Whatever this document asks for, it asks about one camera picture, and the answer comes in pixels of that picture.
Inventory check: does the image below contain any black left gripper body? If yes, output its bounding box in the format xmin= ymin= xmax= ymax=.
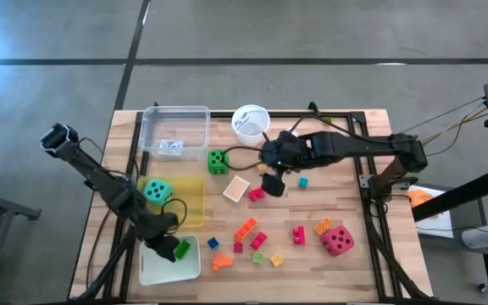
xmin=136 ymin=209 xmax=181 ymax=251

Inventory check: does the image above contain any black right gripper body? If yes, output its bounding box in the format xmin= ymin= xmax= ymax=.
xmin=259 ymin=129 xmax=313 ymax=173

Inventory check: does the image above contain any red double brick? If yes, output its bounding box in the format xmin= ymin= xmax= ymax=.
xmin=247 ymin=187 xmax=267 ymax=202
xmin=291 ymin=225 xmax=307 ymax=247
xmin=250 ymin=230 xmax=269 ymax=251

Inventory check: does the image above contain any teal foam die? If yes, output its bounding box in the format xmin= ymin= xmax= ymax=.
xmin=143 ymin=178 xmax=175 ymax=206

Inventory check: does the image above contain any long orange brick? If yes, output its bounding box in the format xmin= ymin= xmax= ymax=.
xmin=233 ymin=217 xmax=259 ymax=244

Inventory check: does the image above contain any pink foam die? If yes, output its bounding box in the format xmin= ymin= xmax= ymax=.
xmin=319 ymin=225 xmax=355 ymax=258

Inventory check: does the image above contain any white plastic bin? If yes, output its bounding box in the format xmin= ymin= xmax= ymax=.
xmin=137 ymin=234 xmax=202 ymax=287

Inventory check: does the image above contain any yellow translucent tray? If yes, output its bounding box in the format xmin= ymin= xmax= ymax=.
xmin=136 ymin=175 xmax=208 ymax=229

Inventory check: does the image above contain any translucent white cup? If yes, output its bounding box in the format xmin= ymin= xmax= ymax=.
xmin=231 ymin=103 xmax=271 ymax=148

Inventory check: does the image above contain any angled orange brick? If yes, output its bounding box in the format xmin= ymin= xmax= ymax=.
xmin=211 ymin=253 xmax=235 ymax=272

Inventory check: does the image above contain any green foam die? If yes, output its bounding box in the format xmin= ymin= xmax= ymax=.
xmin=207 ymin=148 xmax=231 ymax=176

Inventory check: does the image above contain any clear plastic bin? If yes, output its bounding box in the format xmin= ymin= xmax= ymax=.
xmin=138 ymin=105 xmax=212 ymax=163

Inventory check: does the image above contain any orange crumpled object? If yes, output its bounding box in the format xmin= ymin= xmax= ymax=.
xmin=408 ymin=189 xmax=435 ymax=208

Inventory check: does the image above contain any white paper sheet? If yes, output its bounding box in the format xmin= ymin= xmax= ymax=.
xmin=407 ymin=184 xmax=455 ymax=240

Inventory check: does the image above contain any black slanted beam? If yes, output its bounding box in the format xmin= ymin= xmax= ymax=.
xmin=411 ymin=167 xmax=488 ymax=222

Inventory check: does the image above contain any person's foot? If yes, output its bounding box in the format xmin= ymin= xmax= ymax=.
xmin=461 ymin=223 xmax=488 ymax=249

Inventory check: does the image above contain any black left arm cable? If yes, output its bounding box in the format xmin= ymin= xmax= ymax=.
xmin=160 ymin=197 xmax=189 ymax=235

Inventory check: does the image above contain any thin cable bundle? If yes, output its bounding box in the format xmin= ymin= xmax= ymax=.
xmin=396 ymin=96 xmax=488 ymax=147

